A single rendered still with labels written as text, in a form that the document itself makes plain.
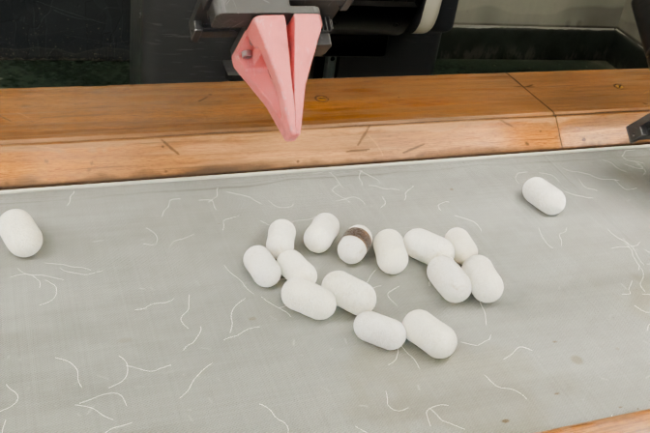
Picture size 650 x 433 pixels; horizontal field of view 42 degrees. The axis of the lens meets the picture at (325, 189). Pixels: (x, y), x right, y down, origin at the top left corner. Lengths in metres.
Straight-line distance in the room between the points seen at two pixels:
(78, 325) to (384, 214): 0.24
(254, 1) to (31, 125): 0.20
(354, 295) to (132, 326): 0.13
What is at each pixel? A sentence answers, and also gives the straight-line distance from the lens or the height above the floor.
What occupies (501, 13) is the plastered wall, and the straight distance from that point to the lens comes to 3.01.
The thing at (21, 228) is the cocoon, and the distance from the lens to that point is 0.56.
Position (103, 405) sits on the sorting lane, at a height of 0.74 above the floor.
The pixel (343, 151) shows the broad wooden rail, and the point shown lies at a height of 0.75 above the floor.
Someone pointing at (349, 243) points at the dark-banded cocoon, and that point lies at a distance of 0.56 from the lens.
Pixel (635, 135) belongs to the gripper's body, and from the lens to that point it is 0.71.
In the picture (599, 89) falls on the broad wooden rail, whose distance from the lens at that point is 0.87.
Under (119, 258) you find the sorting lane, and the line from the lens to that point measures 0.56.
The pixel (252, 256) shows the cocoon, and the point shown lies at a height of 0.76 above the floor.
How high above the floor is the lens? 1.08
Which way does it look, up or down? 31 degrees down
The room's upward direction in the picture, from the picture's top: 9 degrees clockwise
